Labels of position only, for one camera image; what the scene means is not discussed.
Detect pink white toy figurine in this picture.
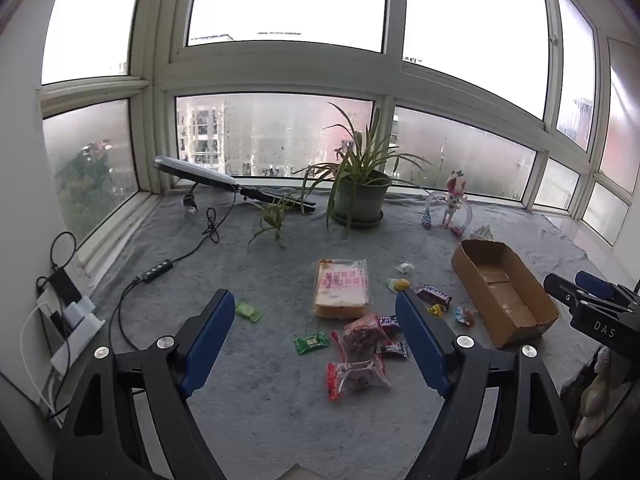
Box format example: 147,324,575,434
422,170,473,237

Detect brown cardboard box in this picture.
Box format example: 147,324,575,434
451,239,560,350

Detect black charger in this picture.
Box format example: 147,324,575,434
47,267,83,306

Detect clear red dried fruit packet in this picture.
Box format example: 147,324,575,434
326,355,392,402
331,312,388,361

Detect black cable with inline controller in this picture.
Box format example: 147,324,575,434
109,187,240,353

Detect sliced bread packet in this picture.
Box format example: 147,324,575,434
313,258,375,320

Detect black white candy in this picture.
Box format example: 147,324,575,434
376,341,411,359

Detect ring light with black stand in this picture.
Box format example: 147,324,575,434
152,156,318,216

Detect green plant pot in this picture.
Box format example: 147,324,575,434
332,170,392,221

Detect white window frame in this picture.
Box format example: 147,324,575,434
37,0,640,261

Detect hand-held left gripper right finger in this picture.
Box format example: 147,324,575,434
394,289,583,480

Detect white cable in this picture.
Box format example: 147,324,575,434
20,302,56,413

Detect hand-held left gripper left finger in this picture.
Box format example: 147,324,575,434
52,288,237,480

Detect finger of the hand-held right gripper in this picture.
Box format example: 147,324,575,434
575,270,640,307
544,273,632,312

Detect white power strip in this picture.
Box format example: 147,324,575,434
50,300,107,376

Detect spider plant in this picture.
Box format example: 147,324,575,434
295,102,433,238

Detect small spider plant offshoot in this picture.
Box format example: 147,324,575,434
247,192,301,251

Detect white charger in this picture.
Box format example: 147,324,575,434
65,296,98,326

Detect green candy packet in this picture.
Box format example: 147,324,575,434
293,332,330,356

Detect green pot saucer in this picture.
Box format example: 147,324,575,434
330,207,385,228

